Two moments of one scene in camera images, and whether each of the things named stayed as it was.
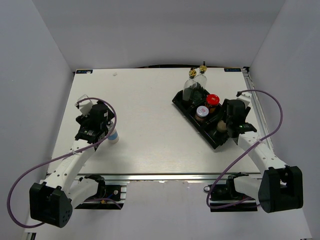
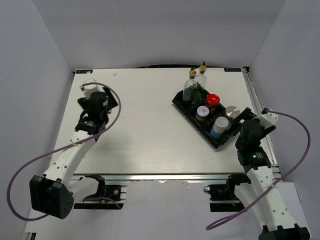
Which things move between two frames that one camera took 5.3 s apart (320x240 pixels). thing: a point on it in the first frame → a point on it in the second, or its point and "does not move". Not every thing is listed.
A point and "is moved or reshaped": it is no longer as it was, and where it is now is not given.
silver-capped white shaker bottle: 221,126 is moved or reshaped
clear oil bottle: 201,78 does not move
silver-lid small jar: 201,113 does not move
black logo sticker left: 84,71 does not move
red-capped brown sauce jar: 212,101 does not move
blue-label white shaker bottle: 114,137 → 221,124
